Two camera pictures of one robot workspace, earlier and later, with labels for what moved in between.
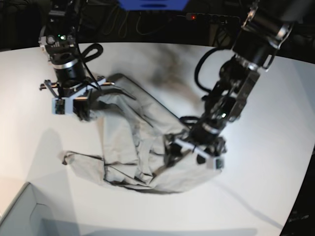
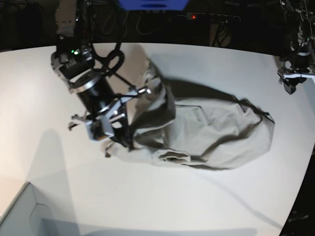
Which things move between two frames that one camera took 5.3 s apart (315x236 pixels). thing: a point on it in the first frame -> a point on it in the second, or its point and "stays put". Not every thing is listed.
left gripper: x=64 y=96 -> x=111 y=121
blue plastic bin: x=153 y=5 stays put
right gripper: x=212 y=147 -> x=291 y=77
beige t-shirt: x=135 y=128 -> x=176 y=123
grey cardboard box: x=25 y=217 stays put
